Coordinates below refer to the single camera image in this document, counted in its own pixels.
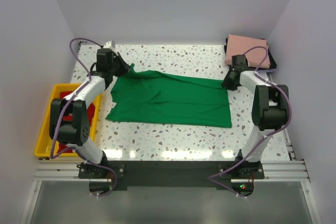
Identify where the green t-shirt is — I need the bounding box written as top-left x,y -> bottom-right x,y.
106,65 -> 232,128

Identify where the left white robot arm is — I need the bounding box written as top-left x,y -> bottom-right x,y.
49,38 -> 131,178

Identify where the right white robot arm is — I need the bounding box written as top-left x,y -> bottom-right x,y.
222,55 -> 292,178

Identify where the folded pink t-shirt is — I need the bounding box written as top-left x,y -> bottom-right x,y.
224,34 -> 268,68

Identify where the folded lavender t-shirt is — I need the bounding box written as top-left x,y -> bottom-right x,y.
263,69 -> 276,73

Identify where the folded black t-shirt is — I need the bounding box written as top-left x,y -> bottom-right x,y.
224,38 -> 277,71

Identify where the red t-shirt in bin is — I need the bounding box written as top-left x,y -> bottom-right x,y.
57,91 -> 96,153

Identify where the yellow plastic bin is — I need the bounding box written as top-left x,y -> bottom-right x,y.
34,83 -> 102,158

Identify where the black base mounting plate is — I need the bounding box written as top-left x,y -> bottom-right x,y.
77,161 -> 265,193

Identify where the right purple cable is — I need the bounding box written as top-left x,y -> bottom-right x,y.
208,46 -> 292,192

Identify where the purple cable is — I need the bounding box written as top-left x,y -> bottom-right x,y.
49,37 -> 118,197
208,46 -> 292,192

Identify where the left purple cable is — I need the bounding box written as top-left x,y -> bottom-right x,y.
49,37 -> 118,197

